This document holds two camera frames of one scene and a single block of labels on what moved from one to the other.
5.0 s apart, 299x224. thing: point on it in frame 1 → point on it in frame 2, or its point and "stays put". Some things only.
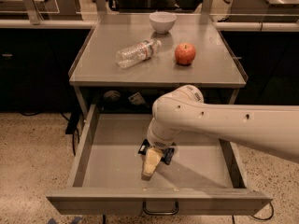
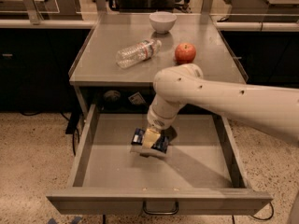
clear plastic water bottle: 137,53 stays put
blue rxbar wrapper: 167,152 → 161,144
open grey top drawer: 205,175 stays put
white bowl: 163,21 stays put
